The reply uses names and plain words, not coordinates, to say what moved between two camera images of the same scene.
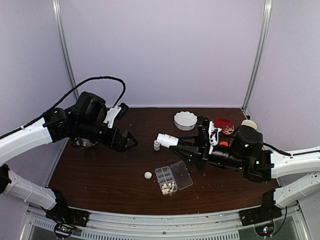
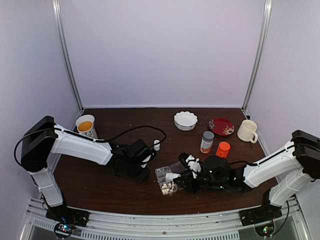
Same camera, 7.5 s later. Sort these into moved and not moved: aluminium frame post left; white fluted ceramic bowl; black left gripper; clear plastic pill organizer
Moved: black left gripper
Not moved: white fluted ceramic bowl; aluminium frame post left; clear plastic pill organizer
